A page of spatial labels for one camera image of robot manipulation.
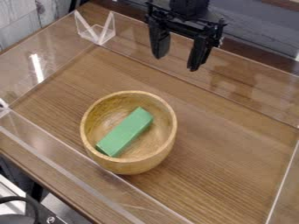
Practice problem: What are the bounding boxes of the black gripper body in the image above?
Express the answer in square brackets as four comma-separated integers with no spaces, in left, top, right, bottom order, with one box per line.
[145,0,226,39]

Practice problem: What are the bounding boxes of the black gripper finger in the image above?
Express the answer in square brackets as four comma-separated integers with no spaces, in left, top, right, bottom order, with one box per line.
[186,36,213,72]
[148,18,170,59]

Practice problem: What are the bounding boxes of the green rectangular block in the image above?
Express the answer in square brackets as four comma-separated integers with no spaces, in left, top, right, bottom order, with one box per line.
[96,107,153,158]

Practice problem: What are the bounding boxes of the brown wooden bowl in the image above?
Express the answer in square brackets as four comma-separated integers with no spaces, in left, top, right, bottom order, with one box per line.
[78,90,177,175]

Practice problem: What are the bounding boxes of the clear acrylic corner bracket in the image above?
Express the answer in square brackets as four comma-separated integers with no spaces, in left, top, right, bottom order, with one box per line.
[73,11,116,46]

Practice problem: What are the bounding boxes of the clear acrylic tray wall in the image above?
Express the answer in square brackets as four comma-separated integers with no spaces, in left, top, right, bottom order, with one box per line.
[0,3,299,224]

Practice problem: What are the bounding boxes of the black metal bracket with screw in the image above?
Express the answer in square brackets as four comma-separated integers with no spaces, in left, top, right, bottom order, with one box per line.
[38,205,68,224]

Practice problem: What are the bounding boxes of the black cable bottom left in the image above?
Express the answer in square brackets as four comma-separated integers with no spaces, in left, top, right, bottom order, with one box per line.
[0,195,42,224]

